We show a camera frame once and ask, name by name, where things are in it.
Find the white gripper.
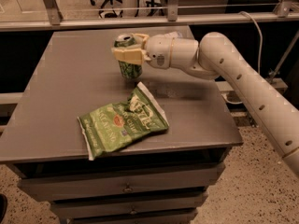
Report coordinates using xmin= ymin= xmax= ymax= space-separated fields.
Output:
xmin=111 ymin=34 xmax=172 ymax=69

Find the green soda can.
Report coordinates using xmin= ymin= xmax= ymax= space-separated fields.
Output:
xmin=114 ymin=34 xmax=142 ymax=79

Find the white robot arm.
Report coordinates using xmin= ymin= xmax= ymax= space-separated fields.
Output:
xmin=111 ymin=32 xmax=299 ymax=176

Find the clear plastic water bottle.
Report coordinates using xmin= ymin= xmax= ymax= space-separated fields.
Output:
xmin=164 ymin=32 xmax=183 ymax=38

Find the green jalapeno chip bag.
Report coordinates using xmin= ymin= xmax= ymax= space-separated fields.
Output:
xmin=78 ymin=82 xmax=169 ymax=161

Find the grey drawer cabinet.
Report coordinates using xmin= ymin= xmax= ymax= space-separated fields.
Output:
xmin=0 ymin=30 xmax=242 ymax=224

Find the black shoe tip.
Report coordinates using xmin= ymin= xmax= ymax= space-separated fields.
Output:
xmin=0 ymin=194 xmax=7 ymax=223

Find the white cable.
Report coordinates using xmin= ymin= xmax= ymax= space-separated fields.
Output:
xmin=221 ymin=10 xmax=264 ymax=105

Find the metal railing frame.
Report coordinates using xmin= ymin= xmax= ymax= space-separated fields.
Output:
xmin=0 ymin=0 xmax=299 ymax=32

